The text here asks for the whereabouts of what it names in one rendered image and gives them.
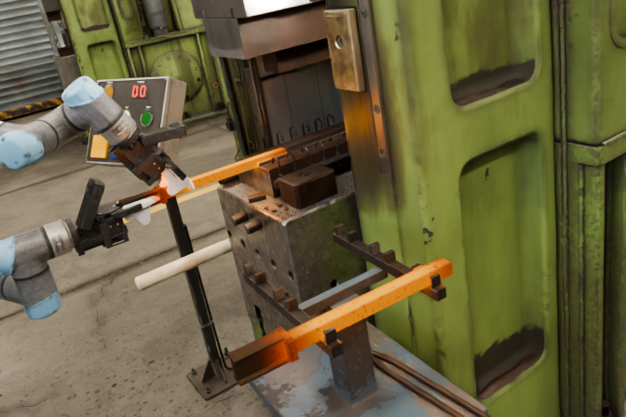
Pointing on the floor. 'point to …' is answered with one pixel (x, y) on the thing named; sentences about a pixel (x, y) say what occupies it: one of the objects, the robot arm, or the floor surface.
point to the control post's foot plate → (200, 376)
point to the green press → (129, 21)
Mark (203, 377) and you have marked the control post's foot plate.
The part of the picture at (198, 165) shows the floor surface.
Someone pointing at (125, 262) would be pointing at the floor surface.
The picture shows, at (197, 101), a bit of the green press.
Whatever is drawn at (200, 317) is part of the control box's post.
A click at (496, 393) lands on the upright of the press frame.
